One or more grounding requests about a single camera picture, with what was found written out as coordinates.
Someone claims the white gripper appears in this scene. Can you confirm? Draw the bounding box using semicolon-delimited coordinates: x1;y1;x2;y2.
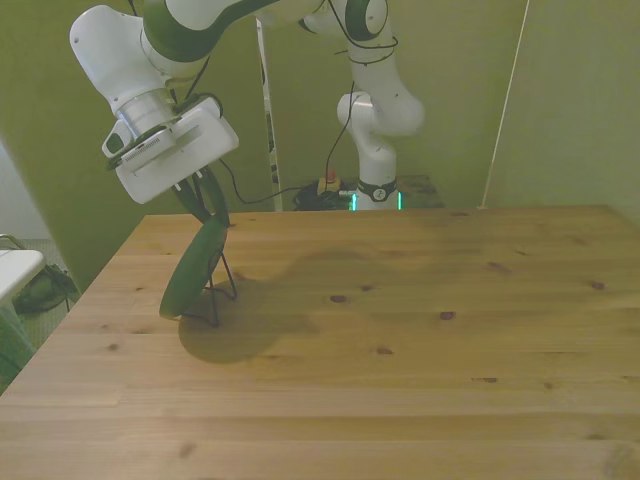
114;96;240;229

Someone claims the dark green round plate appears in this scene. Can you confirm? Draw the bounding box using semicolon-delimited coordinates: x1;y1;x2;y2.
158;213;229;321

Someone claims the dark bag on floor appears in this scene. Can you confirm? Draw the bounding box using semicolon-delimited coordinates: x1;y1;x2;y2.
11;263;82;315

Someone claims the white side table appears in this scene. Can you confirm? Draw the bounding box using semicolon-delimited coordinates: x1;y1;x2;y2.
0;248;46;304

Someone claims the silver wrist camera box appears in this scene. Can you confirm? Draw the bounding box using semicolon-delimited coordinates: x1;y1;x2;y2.
101;119;178;169

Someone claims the white upright post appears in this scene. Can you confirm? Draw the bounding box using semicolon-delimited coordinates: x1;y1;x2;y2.
255;17;284;212

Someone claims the black cable bundle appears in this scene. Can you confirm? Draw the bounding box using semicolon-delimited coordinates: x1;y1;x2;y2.
291;179;359;212

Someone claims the black wire plate stand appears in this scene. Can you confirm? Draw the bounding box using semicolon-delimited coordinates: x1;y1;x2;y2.
178;249;239;330

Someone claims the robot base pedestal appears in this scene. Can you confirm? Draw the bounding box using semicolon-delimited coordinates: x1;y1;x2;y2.
344;173;446;211

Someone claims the white slanted cord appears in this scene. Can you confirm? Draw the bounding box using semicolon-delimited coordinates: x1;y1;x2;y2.
478;0;532;211

